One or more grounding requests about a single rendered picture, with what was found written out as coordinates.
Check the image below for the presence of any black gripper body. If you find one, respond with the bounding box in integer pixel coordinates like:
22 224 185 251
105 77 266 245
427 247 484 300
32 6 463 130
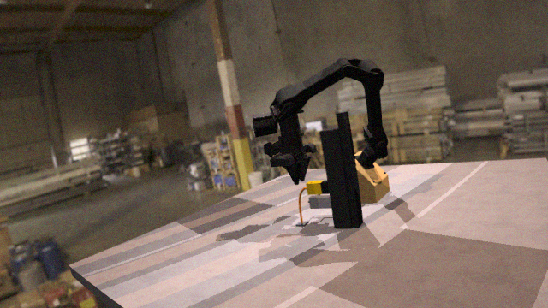
270 129 317 167

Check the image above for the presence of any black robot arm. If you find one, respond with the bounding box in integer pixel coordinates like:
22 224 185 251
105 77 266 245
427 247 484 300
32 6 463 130
253 58 389 169

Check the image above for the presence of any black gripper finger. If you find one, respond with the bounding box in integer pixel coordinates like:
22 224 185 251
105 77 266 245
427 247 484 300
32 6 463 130
281 161 301 185
297 156 312 181

